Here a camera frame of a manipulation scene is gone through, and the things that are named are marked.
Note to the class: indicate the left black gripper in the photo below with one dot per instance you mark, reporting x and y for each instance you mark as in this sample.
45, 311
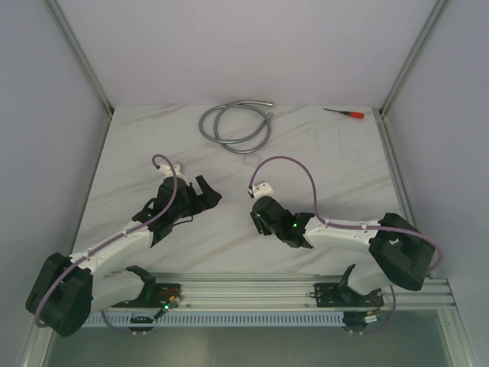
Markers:
195, 197

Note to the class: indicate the clear plastic fuse box cover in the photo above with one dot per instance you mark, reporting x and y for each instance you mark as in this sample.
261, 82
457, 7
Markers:
252, 160

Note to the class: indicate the perforated cable duct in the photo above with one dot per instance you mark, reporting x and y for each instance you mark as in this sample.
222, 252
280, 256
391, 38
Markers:
225, 319

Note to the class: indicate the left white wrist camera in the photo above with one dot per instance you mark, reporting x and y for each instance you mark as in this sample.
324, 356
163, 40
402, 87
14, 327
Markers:
171, 171

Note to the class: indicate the red handled screwdriver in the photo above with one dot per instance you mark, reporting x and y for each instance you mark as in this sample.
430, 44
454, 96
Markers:
354, 115

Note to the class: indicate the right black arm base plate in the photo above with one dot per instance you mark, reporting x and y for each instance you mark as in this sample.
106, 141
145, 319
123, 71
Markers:
336, 295

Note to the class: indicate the aluminium rail frame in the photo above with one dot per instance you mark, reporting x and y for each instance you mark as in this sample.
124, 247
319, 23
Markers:
290, 292

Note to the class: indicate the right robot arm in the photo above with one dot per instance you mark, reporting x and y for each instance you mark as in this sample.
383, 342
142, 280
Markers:
394, 253

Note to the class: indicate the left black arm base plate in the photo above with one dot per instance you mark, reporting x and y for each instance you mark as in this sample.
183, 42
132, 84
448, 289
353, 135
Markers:
164, 294

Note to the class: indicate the black fuse box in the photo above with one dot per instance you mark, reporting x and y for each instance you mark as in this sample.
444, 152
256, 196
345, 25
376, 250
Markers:
258, 224

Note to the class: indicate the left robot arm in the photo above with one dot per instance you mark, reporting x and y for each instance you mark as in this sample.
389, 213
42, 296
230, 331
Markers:
70, 288

